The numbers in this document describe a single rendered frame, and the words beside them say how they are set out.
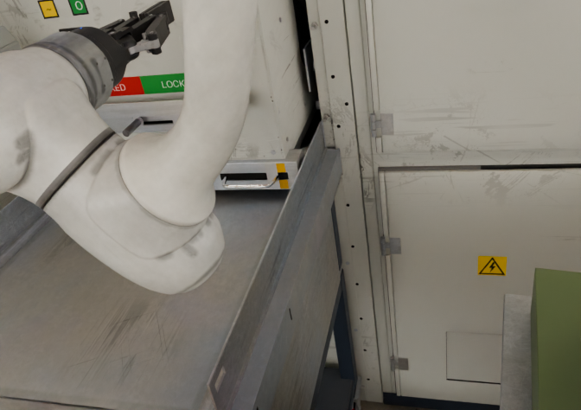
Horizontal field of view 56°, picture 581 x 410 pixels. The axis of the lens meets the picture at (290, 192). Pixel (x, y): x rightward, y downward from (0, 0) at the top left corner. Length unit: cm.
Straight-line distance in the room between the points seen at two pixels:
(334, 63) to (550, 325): 62
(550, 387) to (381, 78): 63
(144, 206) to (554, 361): 51
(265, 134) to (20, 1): 49
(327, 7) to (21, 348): 77
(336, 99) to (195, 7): 75
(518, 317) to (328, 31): 61
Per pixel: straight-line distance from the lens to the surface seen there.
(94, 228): 53
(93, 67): 62
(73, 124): 53
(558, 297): 84
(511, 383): 84
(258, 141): 102
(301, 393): 101
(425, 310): 143
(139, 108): 103
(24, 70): 55
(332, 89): 114
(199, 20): 42
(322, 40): 111
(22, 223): 121
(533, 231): 128
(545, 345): 77
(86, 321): 91
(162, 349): 81
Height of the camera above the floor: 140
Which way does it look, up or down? 31 degrees down
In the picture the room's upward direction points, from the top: 10 degrees counter-clockwise
